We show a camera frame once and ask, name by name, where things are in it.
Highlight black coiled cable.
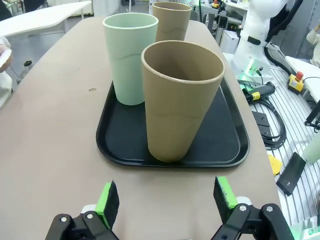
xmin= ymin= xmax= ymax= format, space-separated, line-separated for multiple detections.
xmin=237 ymin=79 xmax=287 ymax=151

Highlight black flat plate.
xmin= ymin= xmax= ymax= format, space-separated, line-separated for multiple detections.
xmin=276 ymin=151 xmax=307 ymax=197

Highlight white box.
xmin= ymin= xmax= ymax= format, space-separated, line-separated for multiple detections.
xmin=221 ymin=29 xmax=242 ymax=54

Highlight white flat board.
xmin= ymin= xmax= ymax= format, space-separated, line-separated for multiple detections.
xmin=284 ymin=55 xmax=320 ymax=103

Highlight yellow grey emergency stop box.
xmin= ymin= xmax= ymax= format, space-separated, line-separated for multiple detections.
xmin=287 ymin=71 xmax=305 ymax=95

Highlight person's right hand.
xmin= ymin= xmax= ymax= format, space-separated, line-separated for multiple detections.
xmin=0 ymin=36 xmax=13 ymax=74

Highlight black mounting blocks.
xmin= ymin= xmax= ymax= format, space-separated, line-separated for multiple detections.
xmin=251 ymin=110 xmax=272 ymax=137

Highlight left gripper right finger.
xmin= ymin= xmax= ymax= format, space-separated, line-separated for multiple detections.
xmin=211 ymin=176 xmax=296 ymax=240

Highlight brown plastic cup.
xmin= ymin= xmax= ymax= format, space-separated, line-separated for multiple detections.
xmin=141 ymin=40 xmax=225 ymax=163
xmin=151 ymin=1 xmax=193 ymax=47

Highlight black plastic tray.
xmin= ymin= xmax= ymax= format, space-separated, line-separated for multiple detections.
xmin=96 ymin=74 xmax=251 ymax=168

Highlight yellow flat object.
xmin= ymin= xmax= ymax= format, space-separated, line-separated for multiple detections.
xmin=267 ymin=154 xmax=283 ymax=177

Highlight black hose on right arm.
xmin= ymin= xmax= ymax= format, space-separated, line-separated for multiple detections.
xmin=264 ymin=0 xmax=301 ymax=76

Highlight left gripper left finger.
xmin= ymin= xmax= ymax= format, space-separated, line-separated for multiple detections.
xmin=45 ymin=179 xmax=121 ymax=240

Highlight white room table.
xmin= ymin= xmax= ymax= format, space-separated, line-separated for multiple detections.
xmin=0 ymin=0 xmax=93 ymax=38

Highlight black handheld device yellow label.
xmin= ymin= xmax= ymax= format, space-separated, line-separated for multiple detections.
xmin=243 ymin=81 xmax=276 ymax=102

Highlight aluminium profile frame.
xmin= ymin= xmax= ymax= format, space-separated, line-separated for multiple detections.
xmin=191 ymin=0 xmax=245 ymax=48

